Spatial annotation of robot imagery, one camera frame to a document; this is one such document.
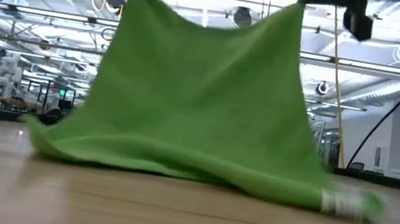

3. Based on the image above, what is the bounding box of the bright green microfiber towel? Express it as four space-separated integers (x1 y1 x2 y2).
14 0 400 224

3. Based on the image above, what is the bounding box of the white-ringed black ceiling reel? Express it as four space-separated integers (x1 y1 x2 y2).
315 79 331 97

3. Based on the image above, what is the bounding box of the white robot figure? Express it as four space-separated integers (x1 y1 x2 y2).
0 49 27 101

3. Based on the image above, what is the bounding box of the yellow cable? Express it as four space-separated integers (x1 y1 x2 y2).
308 6 371 169

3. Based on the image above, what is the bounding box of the black metal table frame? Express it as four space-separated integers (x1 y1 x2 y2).
0 109 400 192

